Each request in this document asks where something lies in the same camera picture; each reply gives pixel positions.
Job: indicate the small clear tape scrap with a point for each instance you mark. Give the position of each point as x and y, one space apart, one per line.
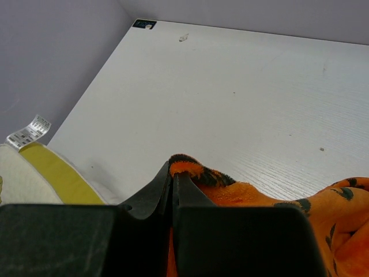
183 38

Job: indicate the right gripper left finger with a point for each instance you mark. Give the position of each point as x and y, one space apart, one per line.
126 239

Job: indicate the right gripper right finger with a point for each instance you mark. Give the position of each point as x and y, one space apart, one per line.
239 241

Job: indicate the cream contoured pillow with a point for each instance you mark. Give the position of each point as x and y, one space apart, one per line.
31 173

